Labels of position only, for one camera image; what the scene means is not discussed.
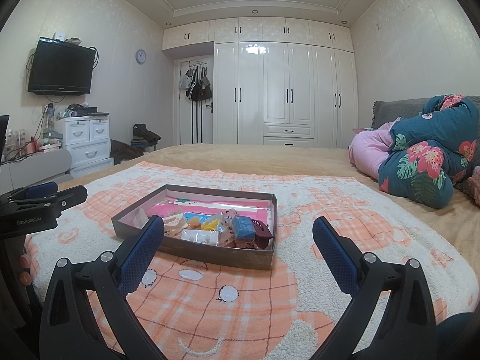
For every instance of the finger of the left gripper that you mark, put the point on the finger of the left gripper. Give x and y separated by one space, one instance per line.
34 192
62 200

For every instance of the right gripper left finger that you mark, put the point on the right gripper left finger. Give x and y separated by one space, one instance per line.
68 326

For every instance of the cream claw hair clip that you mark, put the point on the cream claw hair clip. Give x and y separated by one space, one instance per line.
174 224

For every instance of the bagged yellow rings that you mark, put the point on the bagged yellow rings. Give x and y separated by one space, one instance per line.
210 224

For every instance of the pearl flower earrings card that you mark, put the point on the pearl flower earrings card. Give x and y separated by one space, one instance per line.
204 237

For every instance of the dotted organza bow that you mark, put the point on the dotted organza bow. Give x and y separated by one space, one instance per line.
226 236

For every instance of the maroon hair clip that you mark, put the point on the maroon hair clip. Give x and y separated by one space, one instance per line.
262 234

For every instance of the small blue box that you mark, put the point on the small blue box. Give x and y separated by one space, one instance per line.
243 228

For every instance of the clear packet of earrings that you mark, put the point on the clear packet of earrings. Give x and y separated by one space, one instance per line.
139 218

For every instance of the person's left hand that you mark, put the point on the person's left hand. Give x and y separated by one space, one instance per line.
24 276

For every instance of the grey chair back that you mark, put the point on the grey chair back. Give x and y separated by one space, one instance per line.
36 169

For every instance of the white drawer cabinet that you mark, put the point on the white drawer cabinet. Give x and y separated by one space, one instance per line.
87 139

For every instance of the pile of dark clothes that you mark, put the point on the pile of dark clothes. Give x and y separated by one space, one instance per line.
143 138

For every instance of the orange white plush blanket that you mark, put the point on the orange white plush blanket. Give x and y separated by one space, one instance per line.
198 310

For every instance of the tan bedspread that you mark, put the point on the tan bedspread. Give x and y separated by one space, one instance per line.
458 223

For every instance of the white door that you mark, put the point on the white door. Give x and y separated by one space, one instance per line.
192 120

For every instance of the pink knitted cloth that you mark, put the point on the pink knitted cloth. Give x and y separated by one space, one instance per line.
473 185

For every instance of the bags hanging on door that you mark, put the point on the bags hanging on door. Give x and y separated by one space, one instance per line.
196 85

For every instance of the brown cardboard tray box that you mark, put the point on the brown cardboard tray box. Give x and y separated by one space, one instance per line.
232 257

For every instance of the floral blue quilt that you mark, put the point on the floral blue quilt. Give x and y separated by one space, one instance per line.
432 152

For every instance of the white wardrobe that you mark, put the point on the white wardrobe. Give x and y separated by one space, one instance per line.
276 81

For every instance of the black wall television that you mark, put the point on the black wall television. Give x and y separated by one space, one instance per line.
60 68

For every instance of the purple wall clock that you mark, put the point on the purple wall clock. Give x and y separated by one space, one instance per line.
140 56

